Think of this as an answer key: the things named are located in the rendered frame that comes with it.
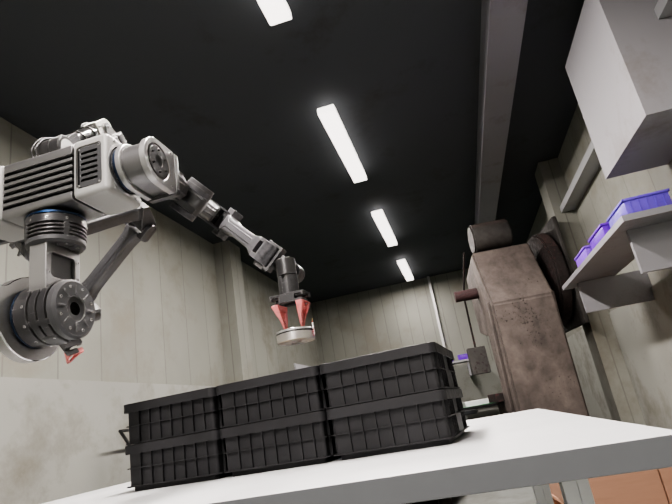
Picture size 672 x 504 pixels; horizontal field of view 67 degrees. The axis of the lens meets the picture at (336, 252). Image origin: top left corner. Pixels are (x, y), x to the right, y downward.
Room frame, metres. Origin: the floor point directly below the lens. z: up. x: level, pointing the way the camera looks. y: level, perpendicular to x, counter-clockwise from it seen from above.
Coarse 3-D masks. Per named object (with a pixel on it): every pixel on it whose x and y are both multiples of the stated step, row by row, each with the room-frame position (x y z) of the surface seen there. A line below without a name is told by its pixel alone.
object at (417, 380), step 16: (432, 352) 1.24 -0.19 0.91; (352, 368) 1.28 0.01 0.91; (368, 368) 1.28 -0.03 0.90; (384, 368) 1.27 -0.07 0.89; (400, 368) 1.26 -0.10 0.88; (416, 368) 1.25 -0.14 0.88; (432, 368) 1.23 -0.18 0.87; (448, 368) 1.49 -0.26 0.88; (336, 384) 1.30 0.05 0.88; (352, 384) 1.29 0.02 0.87; (368, 384) 1.27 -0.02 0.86; (384, 384) 1.27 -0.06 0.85; (400, 384) 1.26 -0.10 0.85; (416, 384) 1.25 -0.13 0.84; (432, 384) 1.24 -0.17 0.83; (448, 384) 1.36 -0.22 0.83; (336, 400) 1.31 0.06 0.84; (352, 400) 1.30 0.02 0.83; (368, 400) 1.27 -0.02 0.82
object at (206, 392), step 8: (184, 392) 1.41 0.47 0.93; (192, 392) 1.41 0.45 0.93; (200, 392) 1.40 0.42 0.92; (208, 392) 1.39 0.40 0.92; (152, 400) 1.44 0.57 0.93; (160, 400) 1.43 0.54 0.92; (168, 400) 1.43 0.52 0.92; (176, 400) 1.42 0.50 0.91; (184, 400) 1.41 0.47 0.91; (128, 408) 1.46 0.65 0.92; (136, 408) 1.46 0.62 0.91; (144, 408) 1.45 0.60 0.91
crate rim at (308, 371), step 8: (304, 368) 1.31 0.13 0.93; (312, 368) 1.31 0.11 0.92; (264, 376) 1.35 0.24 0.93; (272, 376) 1.34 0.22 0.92; (280, 376) 1.33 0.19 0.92; (288, 376) 1.33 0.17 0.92; (296, 376) 1.32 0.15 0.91; (304, 376) 1.31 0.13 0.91; (224, 384) 1.38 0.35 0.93; (232, 384) 1.37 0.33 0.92; (240, 384) 1.36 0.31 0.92; (248, 384) 1.36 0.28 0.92; (256, 384) 1.35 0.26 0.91; (264, 384) 1.35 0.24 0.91; (216, 392) 1.39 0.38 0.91; (224, 392) 1.38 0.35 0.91
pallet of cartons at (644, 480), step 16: (592, 480) 2.79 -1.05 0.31; (608, 480) 2.79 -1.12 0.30; (624, 480) 2.78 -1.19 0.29; (640, 480) 2.77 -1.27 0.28; (656, 480) 2.77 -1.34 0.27; (560, 496) 3.39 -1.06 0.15; (608, 496) 2.79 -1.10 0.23; (624, 496) 2.78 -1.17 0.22; (640, 496) 2.77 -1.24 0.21; (656, 496) 2.77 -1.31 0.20
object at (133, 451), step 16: (208, 432) 1.39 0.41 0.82; (128, 448) 1.46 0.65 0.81; (144, 448) 1.45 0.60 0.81; (160, 448) 1.44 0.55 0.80; (176, 448) 1.44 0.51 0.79; (192, 448) 1.42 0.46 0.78; (208, 448) 1.41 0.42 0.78; (224, 448) 1.43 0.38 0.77; (144, 464) 1.46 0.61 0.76; (160, 464) 1.44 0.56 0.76; (176, 464) 1.44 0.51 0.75; (192, 464) 1.42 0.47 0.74; (208, 464) 1.41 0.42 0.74; (224, 464) 1.43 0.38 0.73; (144, 480) 1.46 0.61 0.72; (160, 480) 1.45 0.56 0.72; (176, 480) 1.43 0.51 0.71; (192, 480) 1.43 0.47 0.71; (208, 480) 1.42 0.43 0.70
